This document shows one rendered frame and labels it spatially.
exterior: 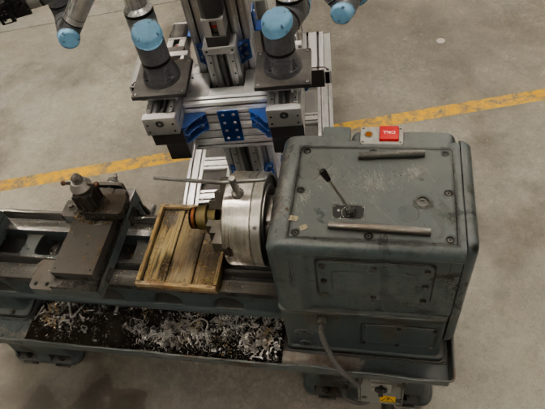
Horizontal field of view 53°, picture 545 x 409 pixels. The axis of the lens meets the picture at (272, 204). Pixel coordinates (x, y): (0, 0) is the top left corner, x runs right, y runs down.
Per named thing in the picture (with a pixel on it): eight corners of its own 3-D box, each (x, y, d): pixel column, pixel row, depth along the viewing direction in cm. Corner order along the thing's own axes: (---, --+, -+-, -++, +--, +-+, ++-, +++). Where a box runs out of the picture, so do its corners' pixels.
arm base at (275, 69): (264, 57, 224) (261, 36, 216) (302, 53, 222) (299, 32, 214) (263, 81, 214) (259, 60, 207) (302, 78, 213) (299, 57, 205)
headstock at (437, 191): (454, 204, 203) (470, 128, 173) (461, 324, 175) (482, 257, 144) (294, 199, 214) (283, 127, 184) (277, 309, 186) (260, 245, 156)
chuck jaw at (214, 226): (239, 219, 181) (232, 246, 173) (242, 230, 184) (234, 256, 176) (207, 217, 183) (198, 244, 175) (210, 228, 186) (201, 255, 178)
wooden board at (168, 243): (237, 212, 214) (234, 206, 211) (217, 294, 193) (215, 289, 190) (164, 209, 220) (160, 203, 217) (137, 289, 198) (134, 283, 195)
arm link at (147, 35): (143, 71, 212) (131, 40, 202) (137, 51, 221) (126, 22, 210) (173, 61, 214) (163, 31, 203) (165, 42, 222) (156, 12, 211)
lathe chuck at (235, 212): (272, 203, 205) (259, 152, 178) (261, 281, 189) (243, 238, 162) (249, 202, 207) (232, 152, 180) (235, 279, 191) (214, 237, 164)
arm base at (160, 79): (148, 66, 230) (139, 46, 222) (182, 63, 228) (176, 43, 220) (140, 90, 221) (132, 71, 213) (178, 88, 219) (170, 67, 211)
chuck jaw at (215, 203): (244, 207, 186) (243, 172, 184) (240, 210, 182) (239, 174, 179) (212, 205, 189) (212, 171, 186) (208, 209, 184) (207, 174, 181)
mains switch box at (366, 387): (404, 398, 247) (418, 314, 183) (404, 436, 237) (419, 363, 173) (328, 389, 254) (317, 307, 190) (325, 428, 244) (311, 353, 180)
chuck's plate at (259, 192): (282, 203, 204) (269, 152, 178) (271, 281, 188) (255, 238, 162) (272, 203, 205) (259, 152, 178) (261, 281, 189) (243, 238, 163)
